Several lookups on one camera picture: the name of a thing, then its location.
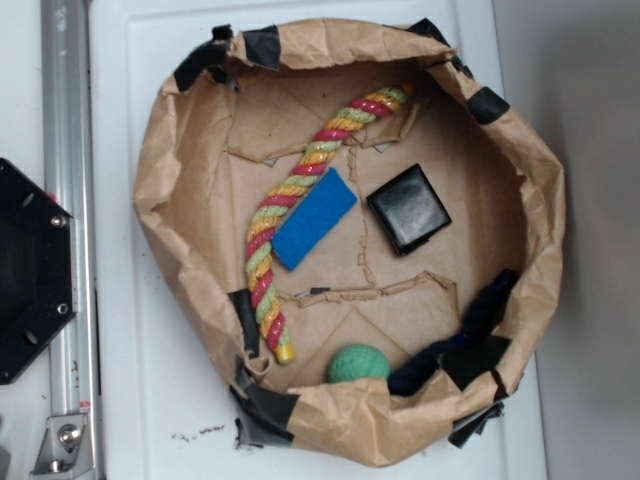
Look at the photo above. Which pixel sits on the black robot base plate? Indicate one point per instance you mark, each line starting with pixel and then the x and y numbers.
pixel 37 296

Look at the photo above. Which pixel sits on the green textured ball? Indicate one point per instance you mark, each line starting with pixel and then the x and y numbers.
pixel 358 361

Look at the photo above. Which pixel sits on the blue sponge block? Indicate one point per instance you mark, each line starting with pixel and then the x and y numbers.
pixel 320 211

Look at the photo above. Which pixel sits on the brown paper bag bin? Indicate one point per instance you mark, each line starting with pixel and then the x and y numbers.
pixel 239 135

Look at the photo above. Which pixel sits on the black square box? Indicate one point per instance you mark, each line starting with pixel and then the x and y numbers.
pixel 409 210

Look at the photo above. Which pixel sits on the aluminium extrusion rail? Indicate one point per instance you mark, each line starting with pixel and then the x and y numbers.
pixel 74 353

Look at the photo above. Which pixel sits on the metal corner bracket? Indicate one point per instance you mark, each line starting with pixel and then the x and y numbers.
pixel 61 455

